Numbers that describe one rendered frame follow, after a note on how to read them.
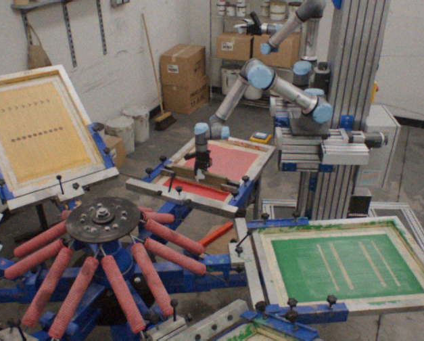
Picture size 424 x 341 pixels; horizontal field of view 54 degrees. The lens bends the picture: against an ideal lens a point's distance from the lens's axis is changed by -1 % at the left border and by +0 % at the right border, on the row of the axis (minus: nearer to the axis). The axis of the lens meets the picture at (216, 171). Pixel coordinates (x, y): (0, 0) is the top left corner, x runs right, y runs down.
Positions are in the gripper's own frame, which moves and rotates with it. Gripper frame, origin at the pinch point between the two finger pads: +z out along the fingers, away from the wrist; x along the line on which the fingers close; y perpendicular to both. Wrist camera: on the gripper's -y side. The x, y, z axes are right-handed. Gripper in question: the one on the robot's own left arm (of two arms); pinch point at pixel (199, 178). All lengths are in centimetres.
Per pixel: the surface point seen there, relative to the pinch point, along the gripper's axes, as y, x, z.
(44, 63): -195, 80, -21
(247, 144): 10, 56, 2
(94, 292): 1, -99, -1
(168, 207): 0.6, -37.1, -3.3
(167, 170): -19.7, -3.4, -1.8
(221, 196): 17.2, -5.1, 5.2
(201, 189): 3.3, -3.8, 5.3
